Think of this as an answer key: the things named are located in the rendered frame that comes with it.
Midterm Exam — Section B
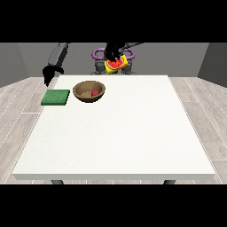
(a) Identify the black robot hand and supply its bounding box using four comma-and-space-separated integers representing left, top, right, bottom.
42, 63, 65, 88
104, 43, 127, 63

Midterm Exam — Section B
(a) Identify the green square pad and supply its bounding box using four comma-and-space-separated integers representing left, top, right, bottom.
40, 89, 71, 106

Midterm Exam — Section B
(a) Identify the brown wooden bowl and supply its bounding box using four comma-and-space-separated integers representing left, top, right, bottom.
72, 80, 106, 104

